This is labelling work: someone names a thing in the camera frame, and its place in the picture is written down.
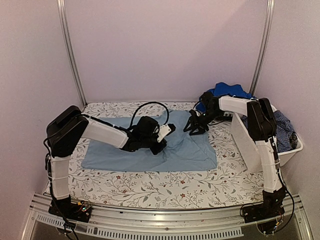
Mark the floral patterned table mat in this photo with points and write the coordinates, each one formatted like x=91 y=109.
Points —
x=229 y=184

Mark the right aluminium frame post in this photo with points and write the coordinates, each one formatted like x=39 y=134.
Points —
x=263 y=45

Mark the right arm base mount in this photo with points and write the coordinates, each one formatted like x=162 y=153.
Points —
x=271 y=207

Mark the white plastic laundry basket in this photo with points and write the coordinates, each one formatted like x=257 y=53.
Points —
x=249 y=150

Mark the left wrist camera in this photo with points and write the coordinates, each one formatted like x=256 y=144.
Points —
x=165 y=130

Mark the dark green printed garment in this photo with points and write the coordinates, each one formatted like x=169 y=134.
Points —
x=226 y=116

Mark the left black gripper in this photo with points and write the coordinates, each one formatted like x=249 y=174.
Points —
x=155 y=150

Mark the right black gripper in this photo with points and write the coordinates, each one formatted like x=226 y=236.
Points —
x=194 y=119

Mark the dark blue checkered garment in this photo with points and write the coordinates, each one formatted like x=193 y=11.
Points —
x=286 y=137

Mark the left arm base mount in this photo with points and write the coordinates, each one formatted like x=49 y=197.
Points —
x=65 y=208

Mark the light blue shirt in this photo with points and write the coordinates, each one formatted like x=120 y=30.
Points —
x=183 y=152

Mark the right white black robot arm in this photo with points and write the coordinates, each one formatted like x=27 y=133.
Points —
x=261 y=129

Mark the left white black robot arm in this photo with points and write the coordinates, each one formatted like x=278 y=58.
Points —
x=65 y=131

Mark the left aluminium frame post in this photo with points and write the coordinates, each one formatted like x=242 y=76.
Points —
x=61 y=7

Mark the aluminium frame post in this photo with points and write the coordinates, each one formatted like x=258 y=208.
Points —
x=263 y=45
x=61 y=7

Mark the blue pleated skirt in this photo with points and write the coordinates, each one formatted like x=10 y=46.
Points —
x=222 y=89

